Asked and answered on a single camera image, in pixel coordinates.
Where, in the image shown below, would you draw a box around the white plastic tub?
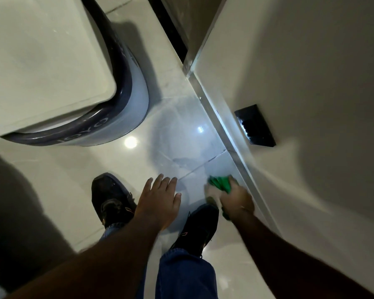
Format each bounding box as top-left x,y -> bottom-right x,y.
0,0 -> 118,141

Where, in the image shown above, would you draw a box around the person's left hand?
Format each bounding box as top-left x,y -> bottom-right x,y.
134,174 -> 182,232

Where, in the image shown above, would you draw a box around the person's right hand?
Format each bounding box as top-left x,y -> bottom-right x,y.
205,179 -> 256,222

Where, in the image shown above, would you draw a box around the person's right forearm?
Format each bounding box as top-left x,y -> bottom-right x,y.
230,210 -> 374,299

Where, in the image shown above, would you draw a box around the black shoe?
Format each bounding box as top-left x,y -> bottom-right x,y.
170,203 -> 219,258
91,173 -> 137,229

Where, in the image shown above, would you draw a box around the person's left forearm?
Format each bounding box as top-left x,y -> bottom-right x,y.
5,214 -> 166,299

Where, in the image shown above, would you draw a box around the black left shoe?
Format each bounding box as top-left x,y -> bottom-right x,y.
91,173 -> 137,229

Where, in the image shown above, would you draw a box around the grey bucket with dark rim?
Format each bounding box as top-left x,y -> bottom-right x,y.
1,0 -> 150,147

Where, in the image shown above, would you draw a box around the black right shoe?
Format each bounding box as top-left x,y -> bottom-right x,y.
170,203 -> 219,258

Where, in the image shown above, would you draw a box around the black wall switch plate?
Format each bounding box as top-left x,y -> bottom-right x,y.
234,104 -> 277,147

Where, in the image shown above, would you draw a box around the blue jeans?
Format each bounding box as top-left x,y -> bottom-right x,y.
99,222 -> 219,299

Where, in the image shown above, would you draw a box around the brown door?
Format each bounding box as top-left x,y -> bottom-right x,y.
158,0 -> 229,63

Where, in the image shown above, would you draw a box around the green cleaning cloth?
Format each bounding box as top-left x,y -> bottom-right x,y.
208,174 -> 233,194

